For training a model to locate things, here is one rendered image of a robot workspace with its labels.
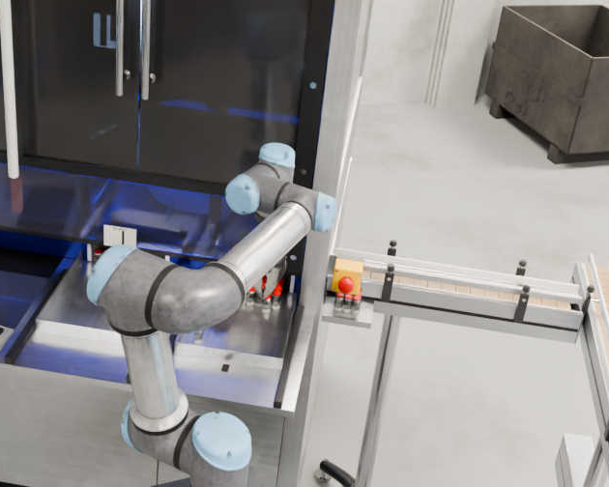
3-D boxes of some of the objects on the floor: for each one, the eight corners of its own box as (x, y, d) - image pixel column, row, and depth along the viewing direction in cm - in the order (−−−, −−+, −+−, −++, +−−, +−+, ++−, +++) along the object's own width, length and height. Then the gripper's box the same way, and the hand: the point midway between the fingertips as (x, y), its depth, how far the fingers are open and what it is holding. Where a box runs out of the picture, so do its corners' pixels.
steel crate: (572, 100, 670) (597, 2, 636) (674, 161, 594) (709, 54, 559) (473, 108, 637) (493, 5, 603) (566, 175, 560) (596, 61, 526)
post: (272, 533, 303) (361, -201, 198) (291, 536, 302) (391, -197, 198) (269, 549, 297) (359, -198, 193) (288, 552, 297) (389, -194, 192)
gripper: (295, 205, 215) (286, 285, 226) (255, 199, 216) (247, 279, 226) (290, 223, 208) (280, 305, 218) (248, 216, 208) (241, 300, 219)
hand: (262, 294), depth 219 cm, fingers closed
